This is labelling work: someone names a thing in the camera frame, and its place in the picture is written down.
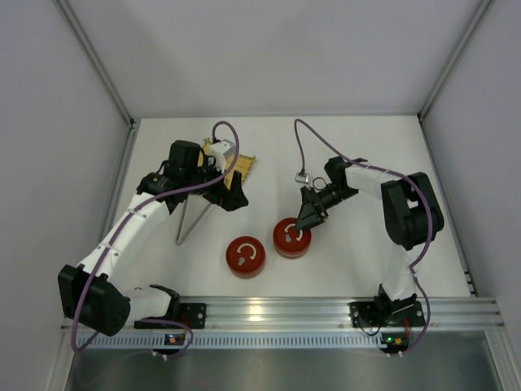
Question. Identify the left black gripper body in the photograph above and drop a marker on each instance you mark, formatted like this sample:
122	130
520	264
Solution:
224	192

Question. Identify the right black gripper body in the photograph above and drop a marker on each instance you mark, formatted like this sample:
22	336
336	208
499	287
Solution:
314	202

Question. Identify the metal tongs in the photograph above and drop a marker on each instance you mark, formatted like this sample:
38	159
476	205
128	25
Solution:
194	210

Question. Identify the red lid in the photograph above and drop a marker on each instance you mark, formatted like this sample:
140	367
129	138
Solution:
290	242
245	256

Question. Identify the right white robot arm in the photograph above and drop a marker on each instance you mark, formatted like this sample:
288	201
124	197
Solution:
412	218

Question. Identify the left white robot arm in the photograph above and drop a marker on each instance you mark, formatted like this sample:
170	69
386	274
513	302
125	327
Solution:
92	293

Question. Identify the bamboo mat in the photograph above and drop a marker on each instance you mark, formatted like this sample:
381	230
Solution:
244	164

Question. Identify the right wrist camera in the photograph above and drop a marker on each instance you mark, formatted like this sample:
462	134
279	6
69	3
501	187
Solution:
303	178

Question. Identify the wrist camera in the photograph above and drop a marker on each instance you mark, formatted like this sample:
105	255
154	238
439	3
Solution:
303	178
221	151

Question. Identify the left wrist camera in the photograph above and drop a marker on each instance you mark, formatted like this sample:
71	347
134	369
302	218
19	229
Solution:
221	151

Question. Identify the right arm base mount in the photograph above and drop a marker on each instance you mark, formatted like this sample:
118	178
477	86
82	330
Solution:
377	313

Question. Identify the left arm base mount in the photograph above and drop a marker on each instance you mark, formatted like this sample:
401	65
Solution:
192	315

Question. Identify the slotted cable duct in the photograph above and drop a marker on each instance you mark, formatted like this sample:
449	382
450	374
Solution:
228	340

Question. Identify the aluminium rail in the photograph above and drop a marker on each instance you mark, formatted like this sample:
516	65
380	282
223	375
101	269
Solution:
333	314

